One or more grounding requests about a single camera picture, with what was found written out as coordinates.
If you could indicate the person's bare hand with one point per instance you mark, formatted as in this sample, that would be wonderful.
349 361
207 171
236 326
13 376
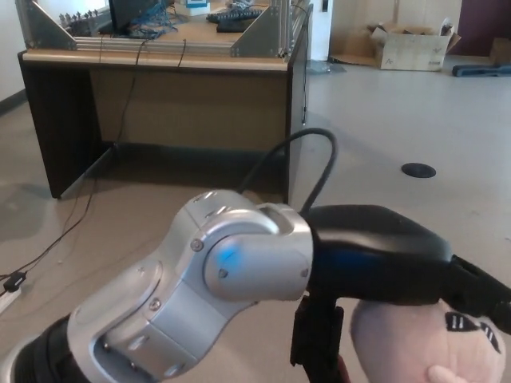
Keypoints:
344 373

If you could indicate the open cardboard box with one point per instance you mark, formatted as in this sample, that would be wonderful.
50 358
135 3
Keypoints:
411 54

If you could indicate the black round floor cover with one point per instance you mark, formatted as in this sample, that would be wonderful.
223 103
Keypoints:
419 170

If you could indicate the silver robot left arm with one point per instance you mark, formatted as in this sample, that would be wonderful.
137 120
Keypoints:
199 279

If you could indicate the pink plush dumpling with sunglasses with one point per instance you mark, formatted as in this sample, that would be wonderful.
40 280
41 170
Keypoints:
399 343

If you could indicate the black computer monitor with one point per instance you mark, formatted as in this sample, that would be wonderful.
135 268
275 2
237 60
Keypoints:
121 14

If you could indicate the small closed cardboard box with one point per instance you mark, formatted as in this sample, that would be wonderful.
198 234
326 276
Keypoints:
501 52

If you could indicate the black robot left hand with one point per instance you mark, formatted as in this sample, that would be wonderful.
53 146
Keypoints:
379 255

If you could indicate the black power adapter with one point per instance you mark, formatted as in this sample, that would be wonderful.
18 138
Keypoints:
15 281

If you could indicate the black wall switch plate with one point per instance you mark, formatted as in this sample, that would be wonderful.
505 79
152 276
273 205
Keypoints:
325 5

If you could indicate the clear plastic bag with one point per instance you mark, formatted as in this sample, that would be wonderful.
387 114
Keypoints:
325 68

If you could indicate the long black keyboard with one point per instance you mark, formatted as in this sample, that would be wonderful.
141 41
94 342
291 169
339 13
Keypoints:
235 15

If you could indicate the white box with fiducial tag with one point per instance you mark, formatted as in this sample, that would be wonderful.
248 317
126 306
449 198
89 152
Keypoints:
193 7

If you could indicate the aluminium extrusion frame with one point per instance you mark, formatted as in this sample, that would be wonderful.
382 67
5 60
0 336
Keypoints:
48 36

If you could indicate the white power strip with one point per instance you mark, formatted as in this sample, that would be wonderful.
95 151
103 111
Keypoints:
7 301

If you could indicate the dark wooden desk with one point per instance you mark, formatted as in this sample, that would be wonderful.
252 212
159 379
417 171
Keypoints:
191 103

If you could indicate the short black keyboard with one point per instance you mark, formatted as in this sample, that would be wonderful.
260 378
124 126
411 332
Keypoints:
235 26

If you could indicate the dark blue foam piece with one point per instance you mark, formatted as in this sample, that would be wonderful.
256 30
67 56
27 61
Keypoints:
479 71

